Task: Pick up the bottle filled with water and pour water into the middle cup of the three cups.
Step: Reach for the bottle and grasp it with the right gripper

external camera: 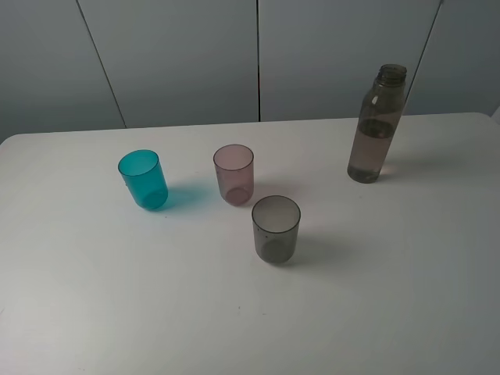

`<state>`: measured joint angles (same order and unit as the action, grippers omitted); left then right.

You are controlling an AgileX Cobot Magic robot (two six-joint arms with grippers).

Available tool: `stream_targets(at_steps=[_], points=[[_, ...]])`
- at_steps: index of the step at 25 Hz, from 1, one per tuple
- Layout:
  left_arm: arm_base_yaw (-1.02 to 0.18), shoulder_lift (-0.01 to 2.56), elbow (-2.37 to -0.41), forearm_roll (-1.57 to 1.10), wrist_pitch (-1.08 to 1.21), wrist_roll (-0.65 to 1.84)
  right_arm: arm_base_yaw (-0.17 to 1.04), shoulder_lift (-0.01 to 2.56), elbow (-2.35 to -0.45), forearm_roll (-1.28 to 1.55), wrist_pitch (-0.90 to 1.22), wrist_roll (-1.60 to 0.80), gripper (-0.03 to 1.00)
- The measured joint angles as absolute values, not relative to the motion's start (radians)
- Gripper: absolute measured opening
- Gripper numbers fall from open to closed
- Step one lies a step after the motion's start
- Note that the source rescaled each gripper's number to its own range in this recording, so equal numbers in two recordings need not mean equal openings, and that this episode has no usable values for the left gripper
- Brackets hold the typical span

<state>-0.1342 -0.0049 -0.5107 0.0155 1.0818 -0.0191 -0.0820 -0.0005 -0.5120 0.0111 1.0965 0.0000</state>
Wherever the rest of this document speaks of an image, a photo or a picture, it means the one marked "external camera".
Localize grey translucent plastic cup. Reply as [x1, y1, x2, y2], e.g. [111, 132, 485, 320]
[251, 195, 302, 264]

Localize pink translucent plastic cup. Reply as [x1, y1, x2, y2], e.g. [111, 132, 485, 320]
[213, 144, 254, 206]

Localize teal plastic cup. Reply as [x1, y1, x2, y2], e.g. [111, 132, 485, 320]
[118, 149, 169, 210]

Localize smoky translucent water bottle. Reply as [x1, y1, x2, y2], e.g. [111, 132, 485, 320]
[347, 64, 407, 184]

